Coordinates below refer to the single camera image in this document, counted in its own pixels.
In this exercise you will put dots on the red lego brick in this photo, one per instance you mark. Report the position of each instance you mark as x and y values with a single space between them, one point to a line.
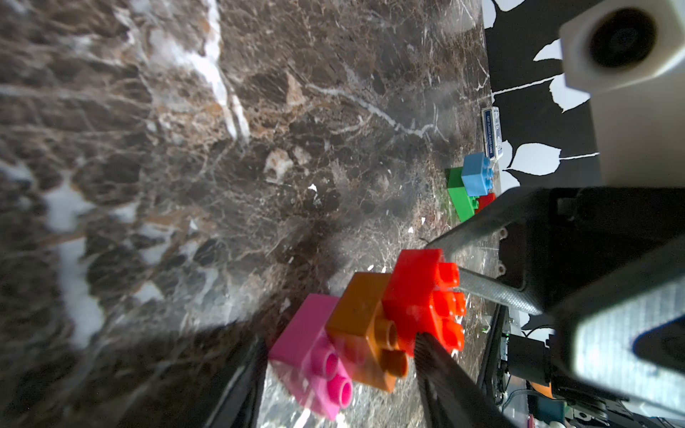
484 201

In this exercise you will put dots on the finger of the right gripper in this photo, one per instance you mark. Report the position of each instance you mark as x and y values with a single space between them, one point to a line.
526 300
517 204

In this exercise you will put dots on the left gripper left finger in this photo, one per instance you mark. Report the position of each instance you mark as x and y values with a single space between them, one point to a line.
235 393

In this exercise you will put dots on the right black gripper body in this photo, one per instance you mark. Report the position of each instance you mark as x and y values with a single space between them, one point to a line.
597 247

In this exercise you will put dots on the green lego brick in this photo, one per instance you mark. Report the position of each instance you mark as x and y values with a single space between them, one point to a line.
465 205

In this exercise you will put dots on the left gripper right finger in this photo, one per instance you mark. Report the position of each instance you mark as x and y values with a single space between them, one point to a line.
449 397

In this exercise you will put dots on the orange lego brick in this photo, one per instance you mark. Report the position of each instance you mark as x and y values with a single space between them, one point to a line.
366 340

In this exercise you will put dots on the blue lego brick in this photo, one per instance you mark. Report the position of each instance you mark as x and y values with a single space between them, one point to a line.
477 175

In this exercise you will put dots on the pink lego brick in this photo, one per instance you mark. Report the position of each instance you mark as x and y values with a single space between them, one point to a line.
308 364

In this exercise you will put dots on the orange-red lego brick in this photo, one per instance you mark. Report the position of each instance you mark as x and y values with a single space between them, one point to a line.
421 297

